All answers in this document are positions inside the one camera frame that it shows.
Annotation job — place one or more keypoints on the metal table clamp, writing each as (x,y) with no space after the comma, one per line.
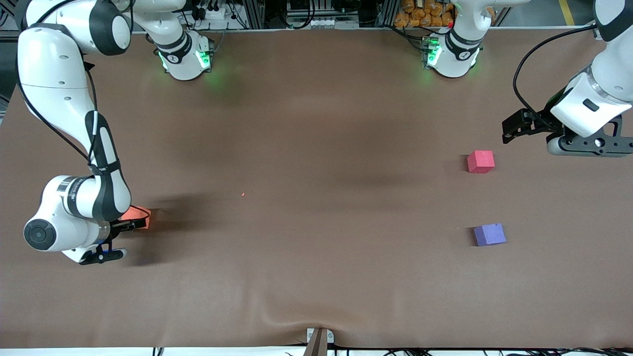
(319,341)

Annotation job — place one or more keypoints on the white terminal block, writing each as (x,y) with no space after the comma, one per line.
(321,22)

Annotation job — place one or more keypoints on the bag of orange items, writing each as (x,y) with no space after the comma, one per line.
(425,15)

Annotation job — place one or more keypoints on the red foam block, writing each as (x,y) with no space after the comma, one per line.
(480,161)

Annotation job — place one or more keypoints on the orange foam block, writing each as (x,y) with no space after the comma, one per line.
(139,215)

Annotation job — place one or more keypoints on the purple foam block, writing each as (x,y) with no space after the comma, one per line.
(489,235)

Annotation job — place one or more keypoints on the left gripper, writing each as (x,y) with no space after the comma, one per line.
(536,123)

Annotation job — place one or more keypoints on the brown table cloth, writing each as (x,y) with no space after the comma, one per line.
(316,277)

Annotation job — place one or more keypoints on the white power strip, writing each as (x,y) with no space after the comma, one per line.
(217,12)

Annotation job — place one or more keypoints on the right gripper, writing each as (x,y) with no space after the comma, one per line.
(120,225)

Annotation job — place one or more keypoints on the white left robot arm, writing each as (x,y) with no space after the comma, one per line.
(457,54)

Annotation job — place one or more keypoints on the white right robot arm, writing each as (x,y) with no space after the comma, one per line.
(64,99)

